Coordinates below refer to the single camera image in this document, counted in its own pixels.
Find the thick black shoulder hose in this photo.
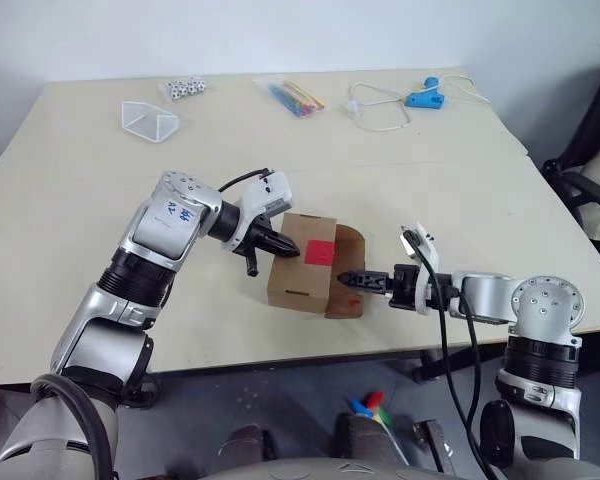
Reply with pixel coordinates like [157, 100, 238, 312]
[29, 373, 119, 480]

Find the dark rectangular block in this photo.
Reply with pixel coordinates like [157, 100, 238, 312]
[411, 419, 459, 474]

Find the bag of mini soccer balls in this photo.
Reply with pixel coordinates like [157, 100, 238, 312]
[159, 75, 208, 103]

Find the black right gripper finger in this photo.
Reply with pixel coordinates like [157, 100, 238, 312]
[343, 280, 394, 298]
[338, 269, 395, 286]

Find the blue glue gun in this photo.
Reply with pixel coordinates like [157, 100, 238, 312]
[404, 75, 446, 110]

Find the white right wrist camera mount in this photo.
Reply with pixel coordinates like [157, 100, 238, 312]
[398, 221, 444, 317]

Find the clear plastic container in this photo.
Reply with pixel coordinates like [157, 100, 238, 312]
[120, 100, 182, 145]

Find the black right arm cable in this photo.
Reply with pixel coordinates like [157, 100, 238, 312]
[401, 227, 507, 480]

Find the black oval pad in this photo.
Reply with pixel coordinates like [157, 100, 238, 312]
[479, 399, 517, 469]

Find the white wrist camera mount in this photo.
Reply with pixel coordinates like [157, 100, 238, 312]
[398, 221, 444, 317]
[221, 171, 295, 252]

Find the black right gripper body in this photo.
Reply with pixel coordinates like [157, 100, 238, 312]
[386, 263, 426, 312]

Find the red tape patch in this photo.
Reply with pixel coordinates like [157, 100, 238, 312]
[303, 239, 336, 266]

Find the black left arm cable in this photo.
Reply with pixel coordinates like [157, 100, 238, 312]
[216, 168, 274, 194]

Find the grey rounded shape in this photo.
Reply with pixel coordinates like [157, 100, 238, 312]
[333, 413, 412, 468]

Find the black office chair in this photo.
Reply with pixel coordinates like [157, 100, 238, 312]
[540, 58, 600, 284]

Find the colourful toy on floor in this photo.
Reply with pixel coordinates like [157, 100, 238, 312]
[348, 390, 393, 427]

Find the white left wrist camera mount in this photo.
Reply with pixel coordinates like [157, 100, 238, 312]
[221, 171, 295, 252]

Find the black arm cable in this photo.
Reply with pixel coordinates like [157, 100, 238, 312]
[216, 168, 274, 194]
[401, 227, 507, 480]

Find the dark brown rounded shape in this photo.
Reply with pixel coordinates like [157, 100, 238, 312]
[218, 424, 278, 464]

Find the bag of coloured pens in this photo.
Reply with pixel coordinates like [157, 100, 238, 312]
[253, 76, 328, 121]

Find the white power cable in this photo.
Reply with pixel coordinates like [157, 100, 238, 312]
[346, 73, 492, 134]

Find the brown cardboard box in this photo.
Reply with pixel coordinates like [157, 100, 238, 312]
[267, 212, 367, 320]

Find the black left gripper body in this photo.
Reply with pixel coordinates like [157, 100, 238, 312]
[232, 215, 281, 259]

